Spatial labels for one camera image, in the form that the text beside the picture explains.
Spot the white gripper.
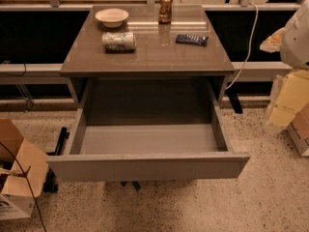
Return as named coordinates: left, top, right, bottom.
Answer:
left=260, top=27, right=309, bottom=134

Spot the crushed 7up can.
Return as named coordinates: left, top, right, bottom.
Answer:
left=102, top=32, right=136, bottom=51

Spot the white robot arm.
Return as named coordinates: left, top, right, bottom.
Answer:
left=260, top=0, right=309, bottom=133

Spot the gold soda can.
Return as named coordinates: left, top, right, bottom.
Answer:
left=158, top=0, right=173, bottom=23

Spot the open grey top drawer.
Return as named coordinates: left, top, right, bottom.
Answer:
left=47, top=78, right=250, bottom=182

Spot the cardboard box right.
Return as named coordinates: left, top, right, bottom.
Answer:
left=288, top=103, right=309, bottom=157

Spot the grey cabinet with tabletop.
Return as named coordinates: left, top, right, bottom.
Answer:
left=60, top=5, right=235, bottom=100

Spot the white ceramic bowl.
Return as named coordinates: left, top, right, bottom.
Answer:
left=95, top=9, right=128, bottom=28

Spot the black cabinet foot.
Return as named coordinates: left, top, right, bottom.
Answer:
left=43, top=127, right=70, bottom=193

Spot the open cardboard box left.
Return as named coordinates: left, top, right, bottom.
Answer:
left=0, top=119, right=48, bottom=220

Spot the white cable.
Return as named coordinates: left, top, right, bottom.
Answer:
left=224, top=2, right=260, bottom=91

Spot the black cable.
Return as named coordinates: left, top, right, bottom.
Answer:
left=0, top=141, right=48, bottom=232

